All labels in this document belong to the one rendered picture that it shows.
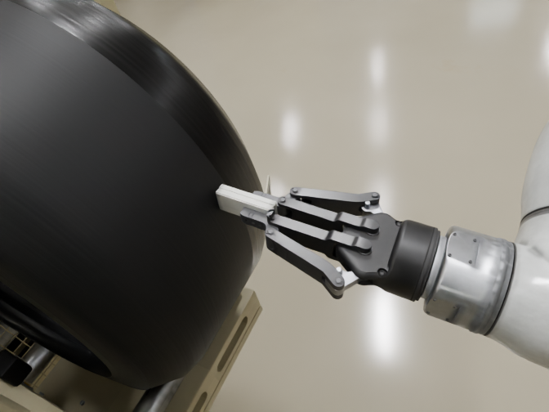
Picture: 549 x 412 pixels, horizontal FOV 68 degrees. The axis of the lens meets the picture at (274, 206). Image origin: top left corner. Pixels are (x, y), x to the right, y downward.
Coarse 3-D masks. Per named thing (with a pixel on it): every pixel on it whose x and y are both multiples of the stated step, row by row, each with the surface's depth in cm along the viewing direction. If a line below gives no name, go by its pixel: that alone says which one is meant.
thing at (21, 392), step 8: (0, 384) 72; (8, 384) 71; (24, 384) 75; (0, 392) 71; (8, 392) 70; (16, 392) 70; (24, 392) 70; (32, 392) 69; (40, 392) 77; (16, 400) 69; (24, 400) 69; (32, 400) 68; (40, 400) 68; (32, 408) 67; (40, 408) 67; (48, 408) 67; (56, 408) 67
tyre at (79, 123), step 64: (0, 0) 42; (64, 0) 43; (0, 64) 37; (64, 64) 39; (128, 64) 43; (0, 128) 34; (64, 128) 37; (128, 128) 40; (192, 128) 45; (0, 192) 34; (64, 192) 35; (128, 192) 39; (192, 192) 44; (0, 256) 35; (64, 256) 36; (128, 256) 39; (192, 256) 45; (256, 256) 60; (0, 320) 71; (64, 320) 41; (128, 320) 41; (192, 320) 46; (128, 384) 59
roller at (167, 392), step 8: (184, 376) 72; (168, 384) 69; (176, 384) 70; (152, 392) 68; (160, 392) 68; (168, 392) 69; (144, 400) 67; (152, 400) 67; (160, 400) 68; (168, 400) 69; (136, 408) 67; (144, 408) 66; (152, 408) 67; (160, 408) 67
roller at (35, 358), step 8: (32, 352) 78; (40, 352) 78; (48, 352) 79; (24, 360) 77; (32, 360) 77; (40, 360) 78; (48, 360) 80; (32, 368) 77; (40, 368) 78; (32, 376) 77
